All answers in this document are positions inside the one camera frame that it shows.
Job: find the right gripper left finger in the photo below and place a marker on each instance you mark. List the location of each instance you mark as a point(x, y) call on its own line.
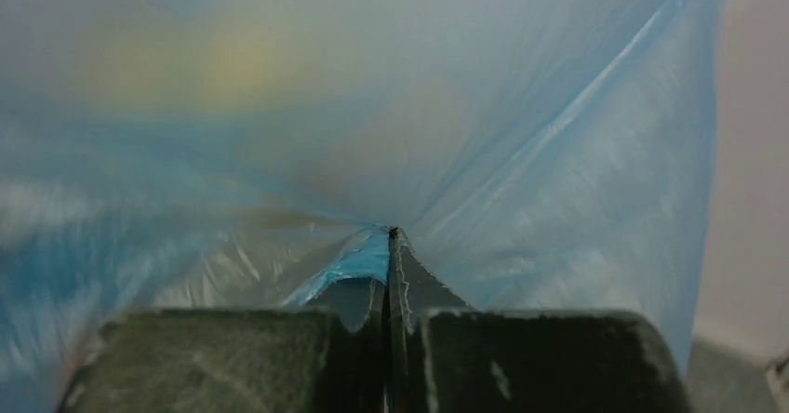
point(325, 356)

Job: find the yellow plastic trash bin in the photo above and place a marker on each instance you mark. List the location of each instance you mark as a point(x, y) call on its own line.
point(157, 68)

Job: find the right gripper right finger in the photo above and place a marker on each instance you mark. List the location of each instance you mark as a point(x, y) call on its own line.
point(450, 357)

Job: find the blue plastic trash bag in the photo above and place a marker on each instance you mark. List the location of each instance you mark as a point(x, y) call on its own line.
point(537, 153)

